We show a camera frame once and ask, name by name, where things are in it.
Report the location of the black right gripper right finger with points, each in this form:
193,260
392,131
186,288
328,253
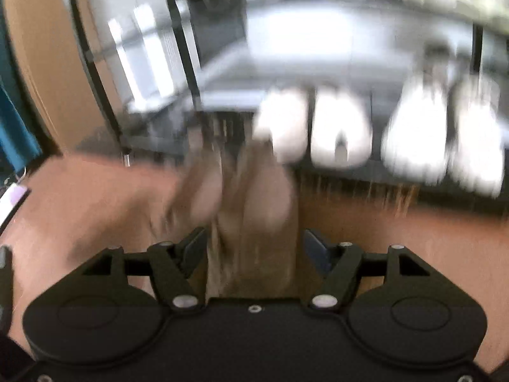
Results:
396,304

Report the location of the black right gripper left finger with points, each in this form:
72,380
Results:
115,303

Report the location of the teal curtain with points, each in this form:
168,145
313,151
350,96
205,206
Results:
18,143

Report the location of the white slipper left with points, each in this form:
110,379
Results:
282,118

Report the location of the black metal shoe rack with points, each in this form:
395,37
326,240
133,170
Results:
141,61

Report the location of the black speaker box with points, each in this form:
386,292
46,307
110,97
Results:
216,24

